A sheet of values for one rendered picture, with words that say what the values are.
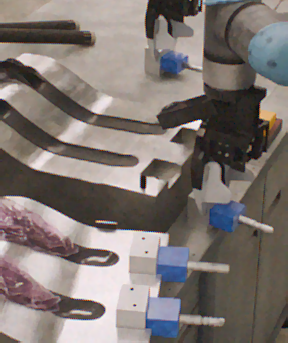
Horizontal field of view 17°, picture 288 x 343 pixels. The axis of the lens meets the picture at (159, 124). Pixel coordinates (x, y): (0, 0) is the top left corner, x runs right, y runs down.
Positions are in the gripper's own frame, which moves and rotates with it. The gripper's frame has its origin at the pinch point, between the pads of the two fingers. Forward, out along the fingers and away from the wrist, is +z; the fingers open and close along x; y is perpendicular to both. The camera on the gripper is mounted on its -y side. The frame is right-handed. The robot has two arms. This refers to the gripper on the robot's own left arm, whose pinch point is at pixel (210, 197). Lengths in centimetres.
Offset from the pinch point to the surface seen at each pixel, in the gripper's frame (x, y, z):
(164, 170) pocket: -0.9, -7.6, -2.6
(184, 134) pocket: 9.6, -10.5, -3.1
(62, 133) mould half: -2.5, -25.9, -4.0
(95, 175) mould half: -9.8, -14.0, -4.1
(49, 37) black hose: 34, -58, 0
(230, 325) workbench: 26, -8, 47
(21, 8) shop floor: 201, -214, 85
